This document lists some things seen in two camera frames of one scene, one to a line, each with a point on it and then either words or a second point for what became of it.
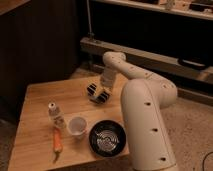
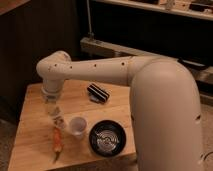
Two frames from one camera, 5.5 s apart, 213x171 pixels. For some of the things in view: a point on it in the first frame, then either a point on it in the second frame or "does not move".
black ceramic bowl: [107, 138] does not move
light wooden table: [68, 122] does not move
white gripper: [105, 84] → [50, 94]
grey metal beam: [168, 67] does not move
